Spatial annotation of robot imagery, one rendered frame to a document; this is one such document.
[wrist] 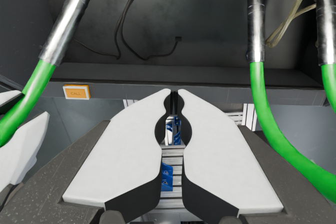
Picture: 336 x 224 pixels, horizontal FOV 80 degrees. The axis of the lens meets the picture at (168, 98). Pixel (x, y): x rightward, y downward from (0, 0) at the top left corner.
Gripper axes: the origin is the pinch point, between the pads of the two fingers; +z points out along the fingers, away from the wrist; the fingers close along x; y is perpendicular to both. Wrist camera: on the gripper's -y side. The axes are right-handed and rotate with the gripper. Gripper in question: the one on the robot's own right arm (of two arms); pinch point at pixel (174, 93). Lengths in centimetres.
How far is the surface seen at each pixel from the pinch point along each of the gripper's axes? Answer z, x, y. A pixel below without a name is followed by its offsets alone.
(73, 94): 26.0, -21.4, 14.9
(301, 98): 27.3, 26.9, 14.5
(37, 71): 5.1, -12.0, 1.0
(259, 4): 14.1, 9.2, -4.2
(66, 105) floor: 122, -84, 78
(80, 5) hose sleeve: 9.3, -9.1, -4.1
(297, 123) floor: 122, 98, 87
